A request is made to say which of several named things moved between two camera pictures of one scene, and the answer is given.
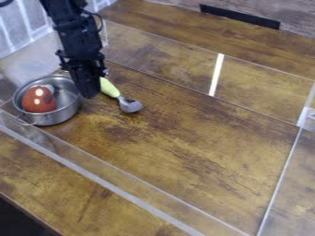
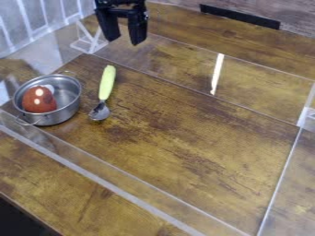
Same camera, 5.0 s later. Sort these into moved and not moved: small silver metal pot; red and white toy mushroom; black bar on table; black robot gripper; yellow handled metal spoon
Moved: yellow handled metal spoon; black robot gripper
Not moved: red and white toy mushroom; small silver metal pot; black bar on table
